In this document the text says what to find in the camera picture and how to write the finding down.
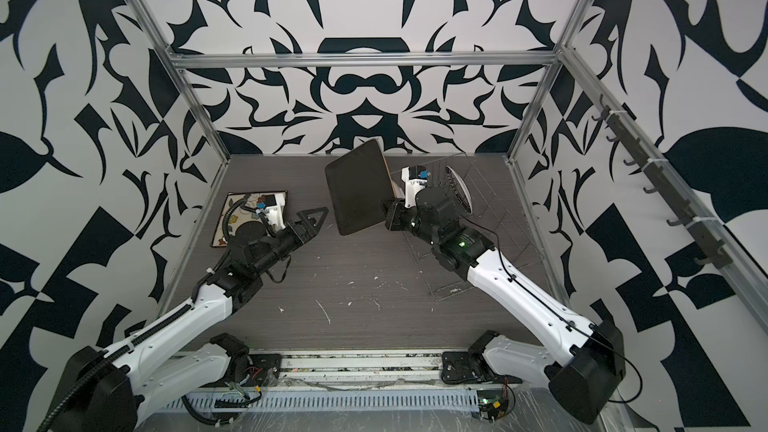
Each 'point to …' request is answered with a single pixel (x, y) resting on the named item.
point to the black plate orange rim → (359, 184)
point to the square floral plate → (245, 212)
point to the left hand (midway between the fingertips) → (323, 209)
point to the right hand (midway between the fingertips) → (381, 200)
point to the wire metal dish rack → (489, 216)
